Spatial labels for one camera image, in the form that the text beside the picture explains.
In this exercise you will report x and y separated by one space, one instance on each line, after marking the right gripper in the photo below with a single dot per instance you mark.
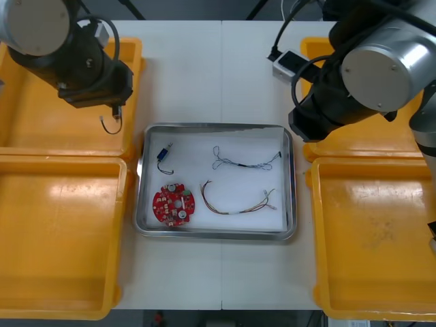
308 126

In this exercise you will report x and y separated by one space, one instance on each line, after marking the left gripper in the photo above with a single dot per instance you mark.
98 92

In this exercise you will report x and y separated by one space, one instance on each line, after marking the metal solenoid with white label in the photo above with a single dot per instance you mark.
116 117

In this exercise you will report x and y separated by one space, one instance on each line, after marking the metal solenoid with blue label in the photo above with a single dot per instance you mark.
163 154

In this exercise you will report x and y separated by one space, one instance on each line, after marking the round red circuit board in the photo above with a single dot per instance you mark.
174 204

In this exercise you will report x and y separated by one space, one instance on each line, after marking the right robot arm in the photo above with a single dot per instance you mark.
374 75

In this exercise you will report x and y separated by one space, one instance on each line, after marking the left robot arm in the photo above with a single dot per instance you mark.
34 24

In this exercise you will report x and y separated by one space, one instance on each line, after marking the yellow-orange plastic bin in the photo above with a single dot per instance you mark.
44 221
34 129
374 146
357 245

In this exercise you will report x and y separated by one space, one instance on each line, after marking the steel tray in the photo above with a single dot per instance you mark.
139 204

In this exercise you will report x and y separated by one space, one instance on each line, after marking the black stand leg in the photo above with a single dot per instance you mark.
131 9
257 10

